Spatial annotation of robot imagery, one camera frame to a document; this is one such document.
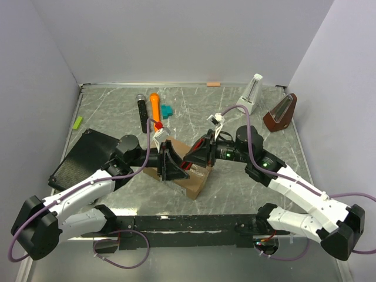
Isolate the orange tape piece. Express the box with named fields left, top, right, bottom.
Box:
left=206, top=82, right=221, bottom=87

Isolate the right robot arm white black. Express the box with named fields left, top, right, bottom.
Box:
left=184, top=125, right=365, bottom=261

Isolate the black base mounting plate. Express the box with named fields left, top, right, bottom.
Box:
left=83, top=214, right=274, bottom=250

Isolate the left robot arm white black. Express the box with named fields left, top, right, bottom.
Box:
left=11, top=135, right=190, bottom=260

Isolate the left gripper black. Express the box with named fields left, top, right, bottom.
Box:
left=129, top=140, right=189, bottom=181

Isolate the teal plastic block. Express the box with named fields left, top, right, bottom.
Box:
left=161, top=105, right=173, bottom=119

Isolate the white metronome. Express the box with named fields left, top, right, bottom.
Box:
left=236, top=73, right=263, bottom=115

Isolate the black speaker case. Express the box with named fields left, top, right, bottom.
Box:
left=48, top=129, right=119, bottom=192

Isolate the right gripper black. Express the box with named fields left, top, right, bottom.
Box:
left=183, top=129, right=251, bottom=167

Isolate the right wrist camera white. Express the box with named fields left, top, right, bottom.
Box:
left=207, top=113, right=225, bottom=141

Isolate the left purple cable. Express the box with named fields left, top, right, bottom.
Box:
left=7, top=117, right=159, bottom=268

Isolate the brown cardboard express box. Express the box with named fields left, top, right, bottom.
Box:
left=143, top=137, right=213, bottom=201

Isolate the black microphone silver head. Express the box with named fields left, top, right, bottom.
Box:
left=136, top=93, right=149, bottom=133

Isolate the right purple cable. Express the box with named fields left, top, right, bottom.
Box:
left=219, top=104, right=376, bottom=261

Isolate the purple cable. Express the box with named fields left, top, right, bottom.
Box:
left=7, top=117, right=159, bottom=268
left=219, top=104, right=376, bottom=261

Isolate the green plastic block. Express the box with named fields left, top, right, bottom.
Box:
left=72, top=116, right=83, bottom=130

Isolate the red black utility knife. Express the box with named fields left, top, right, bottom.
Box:
left=180, top=137, right=207, bottom=170

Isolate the brown wooden metronome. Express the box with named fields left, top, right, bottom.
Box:
left=263, top=93, right=297, bottom=132

